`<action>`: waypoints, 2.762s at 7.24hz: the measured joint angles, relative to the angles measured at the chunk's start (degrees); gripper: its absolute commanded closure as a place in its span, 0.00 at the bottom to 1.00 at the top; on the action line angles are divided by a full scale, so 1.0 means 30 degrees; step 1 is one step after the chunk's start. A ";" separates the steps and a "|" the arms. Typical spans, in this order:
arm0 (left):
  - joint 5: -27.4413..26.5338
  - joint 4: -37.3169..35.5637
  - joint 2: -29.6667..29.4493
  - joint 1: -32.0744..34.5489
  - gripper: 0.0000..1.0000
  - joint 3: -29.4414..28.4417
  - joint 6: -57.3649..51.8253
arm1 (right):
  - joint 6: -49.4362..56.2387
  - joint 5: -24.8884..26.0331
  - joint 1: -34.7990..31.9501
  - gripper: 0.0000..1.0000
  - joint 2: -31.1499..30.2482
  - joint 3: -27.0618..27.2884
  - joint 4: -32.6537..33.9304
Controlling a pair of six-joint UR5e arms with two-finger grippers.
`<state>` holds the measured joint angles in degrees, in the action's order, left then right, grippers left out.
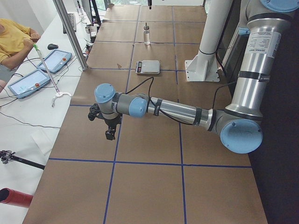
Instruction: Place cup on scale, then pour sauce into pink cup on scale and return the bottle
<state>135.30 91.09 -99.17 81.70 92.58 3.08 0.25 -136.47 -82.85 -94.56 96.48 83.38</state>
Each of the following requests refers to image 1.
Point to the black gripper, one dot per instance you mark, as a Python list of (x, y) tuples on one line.
[(111, 122)]

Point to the clear sauce bottle metal cap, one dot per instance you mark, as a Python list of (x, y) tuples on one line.
[(146, 34)]

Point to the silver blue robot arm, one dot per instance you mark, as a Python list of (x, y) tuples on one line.
[(238, 125)]

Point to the silver digital kitchen scale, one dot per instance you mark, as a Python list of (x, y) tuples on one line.
[(151, 67)]

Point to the white curved stand base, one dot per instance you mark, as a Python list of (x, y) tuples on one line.
[(59, 95)]

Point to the white paper sheet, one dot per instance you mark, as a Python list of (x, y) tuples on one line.
[(42, 141)]

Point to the near blue teach pendant tablet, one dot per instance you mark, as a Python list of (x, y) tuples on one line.
[(29, 84)]

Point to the blue teach pendant tablet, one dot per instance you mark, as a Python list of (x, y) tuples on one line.
[(29, 84), (56, 60)]

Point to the far blue teach pendant tablet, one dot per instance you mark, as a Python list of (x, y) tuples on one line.
[(56, 60)]

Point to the black computer mouse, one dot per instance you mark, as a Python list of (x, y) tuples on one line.
[(52, 46)]

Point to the black tripod pole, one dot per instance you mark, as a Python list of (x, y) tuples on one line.
[(7, 156)]

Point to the silver rod green tip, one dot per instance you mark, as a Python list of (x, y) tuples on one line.
[(47, 70)]

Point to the red cylinder tube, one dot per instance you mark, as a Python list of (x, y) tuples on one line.
[(15, 198)]

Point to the black keyboard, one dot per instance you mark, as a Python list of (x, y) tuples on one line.
[(72, 19)]

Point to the person in yellow shirt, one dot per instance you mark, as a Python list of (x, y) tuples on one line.
[(16, 42)]

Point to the black monitor panel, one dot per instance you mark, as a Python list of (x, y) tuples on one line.
[(230, 45)]

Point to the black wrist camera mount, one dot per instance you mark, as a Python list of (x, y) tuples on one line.
[(94, 112)]

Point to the aluminium frame post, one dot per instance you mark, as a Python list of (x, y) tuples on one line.
[(59, 5)]

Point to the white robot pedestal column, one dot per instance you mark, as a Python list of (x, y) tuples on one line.
[(203, 67)]

